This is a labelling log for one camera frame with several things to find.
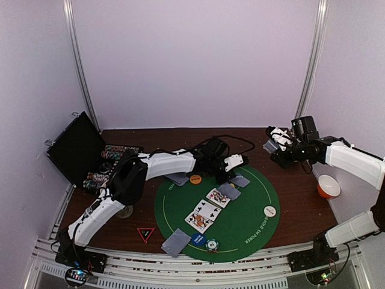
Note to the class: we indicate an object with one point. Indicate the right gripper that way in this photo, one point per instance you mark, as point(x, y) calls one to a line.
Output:
point(277, 155)

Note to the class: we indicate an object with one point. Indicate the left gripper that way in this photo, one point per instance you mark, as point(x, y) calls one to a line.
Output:
point(221, 180)

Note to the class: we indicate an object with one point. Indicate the dealt card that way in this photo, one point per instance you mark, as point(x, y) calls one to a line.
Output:
point(180, 179)
point(172, 253)

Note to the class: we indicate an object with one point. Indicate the blue playing card deck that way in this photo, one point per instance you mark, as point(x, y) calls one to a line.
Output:
point(270, 146)

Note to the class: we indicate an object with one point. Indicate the face-up red face card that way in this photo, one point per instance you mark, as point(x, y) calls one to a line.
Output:
point(218, 198)

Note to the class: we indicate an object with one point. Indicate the face-down board card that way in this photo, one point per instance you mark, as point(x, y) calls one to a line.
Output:
point(240, 181)
point(231, 192)

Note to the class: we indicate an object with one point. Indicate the face-up clubs card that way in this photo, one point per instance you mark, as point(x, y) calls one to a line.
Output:
point(206, 209)

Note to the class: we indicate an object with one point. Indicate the face-up queen card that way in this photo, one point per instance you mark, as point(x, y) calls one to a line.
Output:
point(198, 222)

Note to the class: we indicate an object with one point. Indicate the blue poker chip stack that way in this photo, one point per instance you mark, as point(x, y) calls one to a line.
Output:
point(212, 245)

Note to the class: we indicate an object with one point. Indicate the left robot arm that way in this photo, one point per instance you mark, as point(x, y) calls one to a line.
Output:
point(126, 184)

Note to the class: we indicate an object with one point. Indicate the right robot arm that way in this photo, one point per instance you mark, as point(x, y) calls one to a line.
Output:
point(367, 169)

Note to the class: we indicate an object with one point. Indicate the orange big blind button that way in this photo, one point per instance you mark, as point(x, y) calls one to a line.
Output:
point(195, 179)

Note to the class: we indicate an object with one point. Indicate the orange bowl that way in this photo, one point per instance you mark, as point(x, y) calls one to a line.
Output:
point(328, 187)

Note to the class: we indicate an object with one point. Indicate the white dealer button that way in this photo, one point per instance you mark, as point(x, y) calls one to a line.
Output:
point(270, 211)

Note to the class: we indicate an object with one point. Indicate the round green poker mat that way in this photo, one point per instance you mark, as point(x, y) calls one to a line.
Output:
point(241, 228)

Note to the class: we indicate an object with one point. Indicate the blue small blind button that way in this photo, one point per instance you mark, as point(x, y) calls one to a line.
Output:
point(198, 239)

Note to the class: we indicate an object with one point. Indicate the white floral mug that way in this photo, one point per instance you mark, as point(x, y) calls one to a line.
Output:
point(125, 213)

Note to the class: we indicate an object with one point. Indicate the red black triangle token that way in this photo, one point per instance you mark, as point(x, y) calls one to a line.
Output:
point(145, 233)

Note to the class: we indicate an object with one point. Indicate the clear dealer button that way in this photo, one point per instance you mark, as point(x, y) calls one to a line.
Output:
point(105, 167)

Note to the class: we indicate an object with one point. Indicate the front poker chip row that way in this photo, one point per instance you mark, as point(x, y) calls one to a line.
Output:
point(94, 181)

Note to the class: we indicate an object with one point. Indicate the black poker case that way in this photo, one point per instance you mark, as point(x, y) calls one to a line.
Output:
point(77, 151)

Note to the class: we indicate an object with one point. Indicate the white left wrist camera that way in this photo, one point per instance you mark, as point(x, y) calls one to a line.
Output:
point(234, 161)

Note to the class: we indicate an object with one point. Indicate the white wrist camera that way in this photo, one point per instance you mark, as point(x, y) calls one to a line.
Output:
point(234, 161)
point(281, 137)

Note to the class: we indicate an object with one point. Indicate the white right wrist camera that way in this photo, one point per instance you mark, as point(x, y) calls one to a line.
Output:
point(281, 137)

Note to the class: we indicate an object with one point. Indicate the right aluminium frame post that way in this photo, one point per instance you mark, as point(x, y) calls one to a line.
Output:
point(314, 58)

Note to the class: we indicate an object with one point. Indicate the aluminium frame post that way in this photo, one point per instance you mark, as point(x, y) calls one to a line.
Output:
point(79, 67)
point(314, 58)

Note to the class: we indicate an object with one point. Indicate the left aluminium frame post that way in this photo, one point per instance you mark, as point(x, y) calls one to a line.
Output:
point(79, 67)

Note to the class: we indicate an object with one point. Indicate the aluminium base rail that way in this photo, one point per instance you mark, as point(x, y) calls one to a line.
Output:
point(268, 268)

